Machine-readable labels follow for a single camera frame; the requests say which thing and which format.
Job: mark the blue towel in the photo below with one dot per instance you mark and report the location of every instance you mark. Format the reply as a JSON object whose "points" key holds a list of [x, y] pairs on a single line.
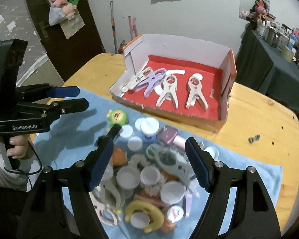
{"points": [[72, 139]]}

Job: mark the beige plastic clip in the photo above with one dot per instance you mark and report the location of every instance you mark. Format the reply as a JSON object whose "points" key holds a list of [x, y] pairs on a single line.
{"points": [[107, 219], [195, 92]]}

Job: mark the pink tube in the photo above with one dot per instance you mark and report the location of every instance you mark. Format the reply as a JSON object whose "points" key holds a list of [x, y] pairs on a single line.
{"points": [[180, 141]]}

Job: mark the small pink clip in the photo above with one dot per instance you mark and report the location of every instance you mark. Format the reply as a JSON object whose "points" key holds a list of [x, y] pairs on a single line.
{"points": [[144, 198]]}

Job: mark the side table with dark cloth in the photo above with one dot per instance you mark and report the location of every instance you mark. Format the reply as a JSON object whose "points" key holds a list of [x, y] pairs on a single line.
{"points": [[264, 74]]}

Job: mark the white and grey clip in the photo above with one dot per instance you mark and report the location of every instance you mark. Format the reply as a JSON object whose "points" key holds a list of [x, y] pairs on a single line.
{"points": [[179, 171]]}

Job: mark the paper bag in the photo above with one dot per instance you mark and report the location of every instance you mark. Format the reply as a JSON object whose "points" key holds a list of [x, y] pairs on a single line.
{"points": [[72, 27]]}

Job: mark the white jar with blue label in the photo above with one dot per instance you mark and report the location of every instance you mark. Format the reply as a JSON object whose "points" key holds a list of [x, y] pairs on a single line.
{"points": [[149, 127]]}

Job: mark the white bottle cap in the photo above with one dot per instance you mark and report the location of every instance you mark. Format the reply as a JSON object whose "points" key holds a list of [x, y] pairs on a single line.
{"points": [[128, 178], [139, 124], [173, 191], [150, 175], [211, 152], [135, 144], [139, 220], [126, 132]]}

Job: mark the pink bunny toy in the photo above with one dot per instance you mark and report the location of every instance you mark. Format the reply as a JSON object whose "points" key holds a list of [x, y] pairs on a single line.
{"points": [[260, 8]]}

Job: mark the pink plush toy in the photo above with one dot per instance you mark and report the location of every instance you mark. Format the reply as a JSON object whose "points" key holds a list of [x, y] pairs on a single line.
{"points": [[62, 1]]}

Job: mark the cream plastic clip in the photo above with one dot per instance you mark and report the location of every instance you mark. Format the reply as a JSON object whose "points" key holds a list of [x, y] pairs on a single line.
{"points": [[167, 93], [114, 194], [133, 82]]}

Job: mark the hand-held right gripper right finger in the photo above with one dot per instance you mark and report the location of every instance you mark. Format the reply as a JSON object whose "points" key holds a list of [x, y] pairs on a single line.
{"points": [[198, 164]]}

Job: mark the person's left forearm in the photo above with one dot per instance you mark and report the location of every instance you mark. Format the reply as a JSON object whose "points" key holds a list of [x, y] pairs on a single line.
{"points": [[4, 179]]}

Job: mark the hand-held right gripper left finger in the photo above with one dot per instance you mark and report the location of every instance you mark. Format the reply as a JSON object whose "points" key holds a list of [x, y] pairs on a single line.
{"points": [[102, 164]]}

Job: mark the lilac plastic clip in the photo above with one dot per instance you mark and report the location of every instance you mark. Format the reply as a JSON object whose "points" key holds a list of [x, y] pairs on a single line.
{"points": [[149, 84], [189, 204]]}

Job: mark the cardboard box container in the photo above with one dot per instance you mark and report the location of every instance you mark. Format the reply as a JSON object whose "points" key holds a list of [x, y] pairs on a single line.
{"points": [[209, 97]]}

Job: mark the white cap with red print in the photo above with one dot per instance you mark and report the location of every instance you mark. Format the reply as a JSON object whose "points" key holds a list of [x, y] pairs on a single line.
{"points": [[175, 213]]}

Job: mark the dark brown door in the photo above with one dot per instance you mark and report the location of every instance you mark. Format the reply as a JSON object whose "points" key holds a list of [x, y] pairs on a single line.
{"points": [[89, 29]]}

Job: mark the small metal bolt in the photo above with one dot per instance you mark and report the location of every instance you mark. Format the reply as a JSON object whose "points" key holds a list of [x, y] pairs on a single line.
{"points": [[254, 139]]}

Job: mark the pink wooden stand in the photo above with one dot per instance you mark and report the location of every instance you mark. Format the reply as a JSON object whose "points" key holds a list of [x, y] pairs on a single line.
{"points": [[133, 29]]}

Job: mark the green and yellow toy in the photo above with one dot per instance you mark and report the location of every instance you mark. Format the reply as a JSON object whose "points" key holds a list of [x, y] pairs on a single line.
{"points": [[117, 117]]}

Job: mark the person's left hand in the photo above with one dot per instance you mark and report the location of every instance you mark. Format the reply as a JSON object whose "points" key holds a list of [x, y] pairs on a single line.
{"points": [[17, 149]]}

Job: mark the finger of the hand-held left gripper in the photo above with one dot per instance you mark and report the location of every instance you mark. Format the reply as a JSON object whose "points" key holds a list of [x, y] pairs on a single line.
{"points": [[64, 91], [74, 105]]}

